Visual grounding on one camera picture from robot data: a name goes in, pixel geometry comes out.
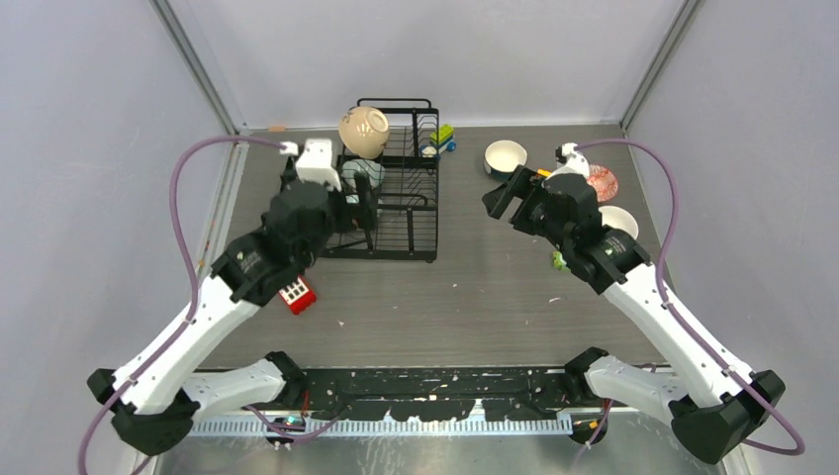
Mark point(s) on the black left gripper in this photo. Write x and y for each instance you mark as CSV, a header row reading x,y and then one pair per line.
x,y
367,202

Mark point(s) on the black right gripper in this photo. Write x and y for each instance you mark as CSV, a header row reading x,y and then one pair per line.
x,y
498,200

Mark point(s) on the teal bowl white inside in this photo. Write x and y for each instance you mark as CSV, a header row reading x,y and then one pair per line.
x,y
502,158

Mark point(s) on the beige bowl with brown markings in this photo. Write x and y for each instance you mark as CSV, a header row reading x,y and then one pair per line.
x,y
364,131

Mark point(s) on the red white patterned bowl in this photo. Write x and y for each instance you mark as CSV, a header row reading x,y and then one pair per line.
x,y
603,181

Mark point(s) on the beige bowl with flower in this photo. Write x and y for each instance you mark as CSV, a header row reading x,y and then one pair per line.
x,y
620,219

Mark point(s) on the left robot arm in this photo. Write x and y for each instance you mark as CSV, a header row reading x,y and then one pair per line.
x,y
158,396

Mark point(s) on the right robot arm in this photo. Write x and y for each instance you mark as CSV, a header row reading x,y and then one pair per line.
x,y
716,401

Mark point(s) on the light blue dotted bowl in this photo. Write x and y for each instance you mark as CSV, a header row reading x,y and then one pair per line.
x,y
370,170

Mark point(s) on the small green toy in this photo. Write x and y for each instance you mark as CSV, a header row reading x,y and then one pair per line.
x,y
558,261

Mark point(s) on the green blue toy car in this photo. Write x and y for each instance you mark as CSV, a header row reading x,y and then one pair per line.
x,y
439,142

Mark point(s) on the red white window block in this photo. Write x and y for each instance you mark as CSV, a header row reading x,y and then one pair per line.
x,y
298,296

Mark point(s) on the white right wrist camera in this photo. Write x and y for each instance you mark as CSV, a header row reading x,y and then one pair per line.
x,y
571,161

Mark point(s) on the black wire dish rack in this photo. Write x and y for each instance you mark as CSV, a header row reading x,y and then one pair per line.
x,y
408,205

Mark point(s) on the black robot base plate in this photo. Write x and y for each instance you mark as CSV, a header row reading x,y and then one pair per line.
x,y
437,394

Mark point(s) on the perforated metal rail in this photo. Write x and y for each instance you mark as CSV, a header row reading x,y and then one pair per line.
x,y
248,425

